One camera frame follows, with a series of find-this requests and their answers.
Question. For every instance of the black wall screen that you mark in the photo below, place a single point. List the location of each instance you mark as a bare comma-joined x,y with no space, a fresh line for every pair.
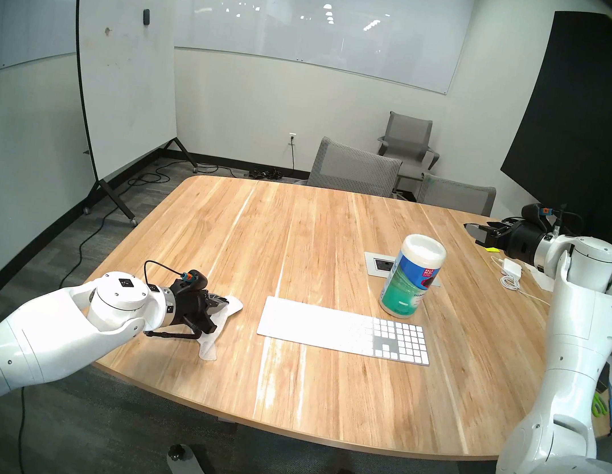
603,142

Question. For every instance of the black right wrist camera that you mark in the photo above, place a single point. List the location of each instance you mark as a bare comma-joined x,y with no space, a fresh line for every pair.
534,213

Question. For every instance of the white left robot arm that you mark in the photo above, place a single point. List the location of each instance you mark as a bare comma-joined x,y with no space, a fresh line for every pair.
37,329

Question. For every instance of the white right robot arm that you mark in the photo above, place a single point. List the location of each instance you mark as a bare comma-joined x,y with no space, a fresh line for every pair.
576,351

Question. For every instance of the mobile whiteboard on stand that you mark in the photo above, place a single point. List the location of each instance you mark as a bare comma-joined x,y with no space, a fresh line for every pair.
125,66

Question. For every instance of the disinfecting wipes canister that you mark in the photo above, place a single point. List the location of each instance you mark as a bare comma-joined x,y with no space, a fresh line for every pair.
412,273

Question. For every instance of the low grey mesh chair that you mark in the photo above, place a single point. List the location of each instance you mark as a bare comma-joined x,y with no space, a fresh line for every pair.
456,197

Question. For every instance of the white power adapter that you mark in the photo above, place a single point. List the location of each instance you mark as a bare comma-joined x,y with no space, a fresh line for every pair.
511,267

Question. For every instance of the black and yellow box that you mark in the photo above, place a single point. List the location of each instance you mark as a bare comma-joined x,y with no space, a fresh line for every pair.
604,376

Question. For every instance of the wide grey mesh chair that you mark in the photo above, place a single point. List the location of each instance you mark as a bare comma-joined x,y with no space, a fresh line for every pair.
354,169

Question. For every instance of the table power outlet panel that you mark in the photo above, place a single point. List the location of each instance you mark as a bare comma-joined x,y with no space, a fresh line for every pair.
374,263

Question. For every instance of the grey armrest chair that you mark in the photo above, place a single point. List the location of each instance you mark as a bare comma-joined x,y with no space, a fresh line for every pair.
409,132

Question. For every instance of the blue pen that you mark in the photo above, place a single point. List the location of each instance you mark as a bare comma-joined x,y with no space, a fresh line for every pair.
611,409

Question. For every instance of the glass wall whiteboard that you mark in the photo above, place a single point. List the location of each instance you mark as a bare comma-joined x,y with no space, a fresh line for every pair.
316,27

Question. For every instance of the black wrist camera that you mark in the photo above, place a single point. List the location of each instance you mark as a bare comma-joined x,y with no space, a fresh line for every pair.
534,213
195,280

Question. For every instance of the white keyboard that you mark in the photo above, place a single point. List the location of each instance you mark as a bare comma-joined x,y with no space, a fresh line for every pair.
337,329

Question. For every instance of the white disinfecting wipe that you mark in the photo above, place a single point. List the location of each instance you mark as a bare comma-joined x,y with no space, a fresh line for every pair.
214,340

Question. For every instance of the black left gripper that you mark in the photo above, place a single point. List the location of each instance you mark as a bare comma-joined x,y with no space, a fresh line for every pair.
191,307

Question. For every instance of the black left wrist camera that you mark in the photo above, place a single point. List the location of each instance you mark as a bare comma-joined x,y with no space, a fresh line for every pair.
195,280

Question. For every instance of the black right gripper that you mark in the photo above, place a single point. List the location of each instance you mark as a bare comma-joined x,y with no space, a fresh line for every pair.
521,242

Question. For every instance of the black whiteboard eraser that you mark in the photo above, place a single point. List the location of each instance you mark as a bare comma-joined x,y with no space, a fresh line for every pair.
146,17

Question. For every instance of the green scissors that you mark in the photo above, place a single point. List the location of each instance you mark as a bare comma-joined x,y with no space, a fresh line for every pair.
599,405

